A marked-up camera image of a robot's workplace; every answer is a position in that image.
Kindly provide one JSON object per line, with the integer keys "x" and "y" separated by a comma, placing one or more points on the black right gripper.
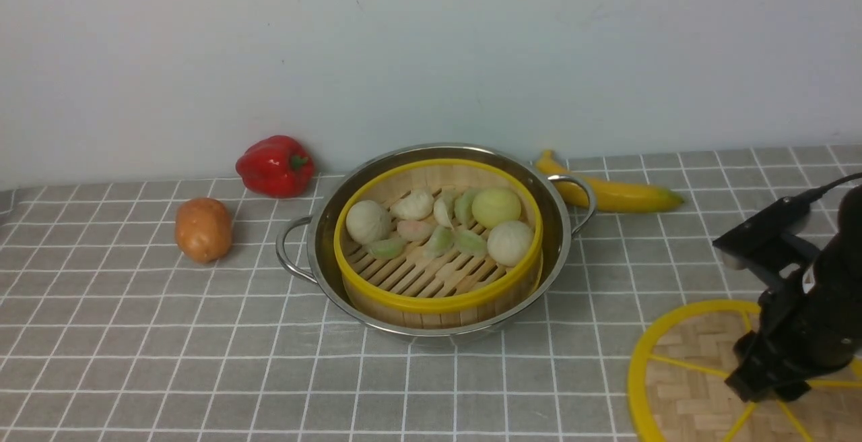
{"x": 802, "y": 336}

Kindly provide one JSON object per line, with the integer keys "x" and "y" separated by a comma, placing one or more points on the yellow bamboo steamer lid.
{"x": 677, "y": 391}

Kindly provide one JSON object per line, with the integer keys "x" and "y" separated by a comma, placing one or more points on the yellow-rimmed bamboo steamer basket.
{"x": 450, "y": 291}

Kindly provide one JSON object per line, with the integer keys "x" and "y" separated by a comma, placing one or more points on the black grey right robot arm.
{"x": 840, "y": 259}

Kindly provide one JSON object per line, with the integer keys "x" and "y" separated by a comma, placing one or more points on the stainless steel pot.
{"x": 305, "y": 246}

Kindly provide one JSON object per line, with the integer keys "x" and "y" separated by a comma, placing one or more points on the yellow banana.
{"x": 617, "y": 197}

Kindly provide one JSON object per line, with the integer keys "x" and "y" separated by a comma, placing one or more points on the white steamed bun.
{"x": 367, "y": 222}
{"x": 508, "y": 242}

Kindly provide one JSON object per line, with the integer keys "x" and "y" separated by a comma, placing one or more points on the yellow steamed bun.
{"x": 495, "y": 205}

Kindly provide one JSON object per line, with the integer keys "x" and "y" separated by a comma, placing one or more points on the green dumpling lower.
{"x": 469, "y": 243}

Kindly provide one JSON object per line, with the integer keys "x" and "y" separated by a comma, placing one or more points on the green dumpling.
{"x": 441, "y": 241}
{"x": 463, "y": 206}
{"x": 386, "y": 249}
{"x": 469, "y": 243}

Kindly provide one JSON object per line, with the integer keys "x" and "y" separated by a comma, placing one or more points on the green dumpling upper left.
{"x": 463, "y": 206}

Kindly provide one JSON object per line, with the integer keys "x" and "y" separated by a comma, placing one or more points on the green dumpling middle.
{"x": 441, "y": 241}

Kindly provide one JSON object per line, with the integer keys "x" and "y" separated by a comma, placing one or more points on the white dumpling at left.
{"x": 444, "y": 207}

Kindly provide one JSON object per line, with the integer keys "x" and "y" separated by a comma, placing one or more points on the white dumpling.
{"x": 444, "y": 207}
{"x": 417, "y": 205}

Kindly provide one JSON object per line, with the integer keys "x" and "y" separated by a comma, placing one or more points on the pink dumpling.
{"x": 417, "y": 231}

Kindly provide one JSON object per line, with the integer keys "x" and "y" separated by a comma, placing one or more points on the green dumpling front left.
{"x": 386, "y": 249}

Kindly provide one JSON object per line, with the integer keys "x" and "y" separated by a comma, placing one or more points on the red bell pepper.
{"x": 278, "y": 166}

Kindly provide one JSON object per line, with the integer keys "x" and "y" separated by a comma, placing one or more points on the brown potato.
{"x": 203, "y": 229}

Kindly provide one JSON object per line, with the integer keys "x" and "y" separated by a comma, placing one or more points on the grey checked tablecloth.
{"x": 109, "y": 333}

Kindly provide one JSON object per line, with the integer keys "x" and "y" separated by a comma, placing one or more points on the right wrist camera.
{"x": 767, "y": 244}

